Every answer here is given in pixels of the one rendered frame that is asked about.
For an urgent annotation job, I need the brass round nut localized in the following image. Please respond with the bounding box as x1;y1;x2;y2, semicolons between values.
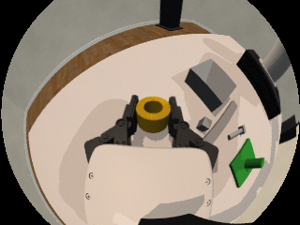
136;97;171;133

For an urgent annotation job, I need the green round peg on flat base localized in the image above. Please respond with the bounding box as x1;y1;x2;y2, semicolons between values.
229;138;264;188

